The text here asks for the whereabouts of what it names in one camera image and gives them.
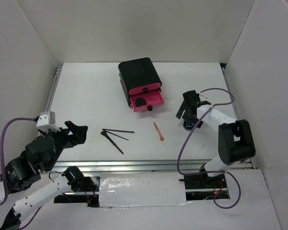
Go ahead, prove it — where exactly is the left aluminium side rail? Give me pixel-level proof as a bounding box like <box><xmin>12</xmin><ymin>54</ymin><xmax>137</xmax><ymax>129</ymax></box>
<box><xmin>45</xmin><ymin>66</ymin><xmax>62</xmax><ymax>111</ymax></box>

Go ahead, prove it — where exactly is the white foil-taped cover plate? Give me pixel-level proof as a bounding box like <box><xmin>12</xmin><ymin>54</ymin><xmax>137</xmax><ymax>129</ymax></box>
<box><xmin>99</xmin><ymin>172</ymin><xmax>188</xmax><ymax>207</ymax></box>

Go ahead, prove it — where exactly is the thin black eyeliner brush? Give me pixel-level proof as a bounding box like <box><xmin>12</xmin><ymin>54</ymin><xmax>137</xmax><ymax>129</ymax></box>
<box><xmin>103</xmin><ymin>129</ymin><xmax>129</xmax><ymax>141</ymax></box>

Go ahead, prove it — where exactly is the aluminium front rail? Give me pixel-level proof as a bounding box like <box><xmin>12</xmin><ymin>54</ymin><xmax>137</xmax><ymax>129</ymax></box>
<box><xmin>53</xmin><ymin>160</ymin><xmax>253</xmax><ymax>173</ymax></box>

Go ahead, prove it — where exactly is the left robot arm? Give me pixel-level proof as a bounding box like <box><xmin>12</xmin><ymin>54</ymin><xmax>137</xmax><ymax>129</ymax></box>
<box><xmin>0</xmin><ymin>121</ymin><xmax>88</xmax><ymax>230</ymax></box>

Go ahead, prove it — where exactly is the thin black makeup brush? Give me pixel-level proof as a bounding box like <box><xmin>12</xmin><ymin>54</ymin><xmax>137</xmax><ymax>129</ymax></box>
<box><xmin>102</xmin><ymin>129</ymin><xmax>135</xmax><ymax>133</ymax></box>

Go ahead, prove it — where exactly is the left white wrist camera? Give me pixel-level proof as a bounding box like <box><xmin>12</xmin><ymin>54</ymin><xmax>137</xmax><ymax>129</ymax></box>
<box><xmin>36</xmin><ymin>111</ymin><xmax>60</xmax><ymax>132</ymax></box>

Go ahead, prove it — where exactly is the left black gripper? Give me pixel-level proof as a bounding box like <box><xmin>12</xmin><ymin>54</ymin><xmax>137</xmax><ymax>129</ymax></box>
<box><xmin>41</xmin><ymin>120</ymin><xmax>89</xmax><ymax>171</ymax></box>

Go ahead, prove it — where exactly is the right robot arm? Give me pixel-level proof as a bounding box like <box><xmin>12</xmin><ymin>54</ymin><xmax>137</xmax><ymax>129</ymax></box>
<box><xmin>176</xmin><ymin>90</ymin><xmax>256</xmax><ymax>188</ymax></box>

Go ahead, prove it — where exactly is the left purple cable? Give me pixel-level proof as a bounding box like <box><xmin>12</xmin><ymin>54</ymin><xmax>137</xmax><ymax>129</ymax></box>
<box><xmin>0</xmin><ymin>117</ymin><xmax>39</xmax><ymax>230</ymax></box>

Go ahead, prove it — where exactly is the blue lid cream jar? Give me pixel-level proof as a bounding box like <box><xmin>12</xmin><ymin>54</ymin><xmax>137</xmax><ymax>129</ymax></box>
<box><xmin>182</xmin><ymin>121</ymin><xmax>194</xmax><ymax>131</ymax></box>

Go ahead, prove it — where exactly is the black angled powder brush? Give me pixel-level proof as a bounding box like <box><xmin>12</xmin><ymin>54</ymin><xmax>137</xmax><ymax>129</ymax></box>
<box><xmin>100</xmin><ymin>130</ymin><xmax>124</xmax><ymax>154</ymax></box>

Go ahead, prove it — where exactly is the pink top drawer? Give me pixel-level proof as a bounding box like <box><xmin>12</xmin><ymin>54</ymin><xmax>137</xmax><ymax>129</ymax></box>
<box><xmin>128</xmin><ymin>82</ymin><xmax>162</xmax><ymax>95</ymax></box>

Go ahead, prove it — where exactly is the black drawer organizer case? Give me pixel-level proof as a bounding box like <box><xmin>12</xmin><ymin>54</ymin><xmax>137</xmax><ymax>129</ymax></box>
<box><xmin>118</xmin><ymin>57</ymin><xmax>162</xmax><ymax>109</ymax></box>

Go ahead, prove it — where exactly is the right aluminium side rail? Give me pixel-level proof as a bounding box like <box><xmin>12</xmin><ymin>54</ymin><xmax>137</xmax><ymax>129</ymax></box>
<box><xmin>221</xmin><ymin>67</ymin><xmax>258</xmax><ymax>170</ymax></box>

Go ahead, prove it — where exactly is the aluminium side rail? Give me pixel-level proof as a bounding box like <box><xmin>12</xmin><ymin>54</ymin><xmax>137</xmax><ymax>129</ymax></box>
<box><xmin>221</xmin><ymin>67</ymin><xmax>258</xmax><ymax>170</ymax></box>
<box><xmin>45</xmin><ymin>66</ymin><xmax>62</xmax><ymax>111</ymax></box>

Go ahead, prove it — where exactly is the pink drawer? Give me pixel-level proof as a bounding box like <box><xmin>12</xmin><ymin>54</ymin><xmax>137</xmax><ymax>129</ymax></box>
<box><xmin>130</xmin><ymin>90</ymin><xmax>164</xmax><ymax>112</ymax></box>
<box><xmin>128</xmin><ymin>82</ymin><xmax>162</xmax><ymax>95</ymax></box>

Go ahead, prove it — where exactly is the orange silicone applicator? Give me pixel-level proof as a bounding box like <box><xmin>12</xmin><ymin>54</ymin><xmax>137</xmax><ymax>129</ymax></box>
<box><xmin>153</xmin><ymin>122</ymin><xmax>164</xmax><ymax>141</ymax></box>

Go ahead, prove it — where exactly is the black round compact jar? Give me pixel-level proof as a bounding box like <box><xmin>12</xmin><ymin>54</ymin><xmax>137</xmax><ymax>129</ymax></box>
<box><xmin>135</xmin><ymin>97</ymin><xmax>146</xmax><ymax>107</ymax></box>

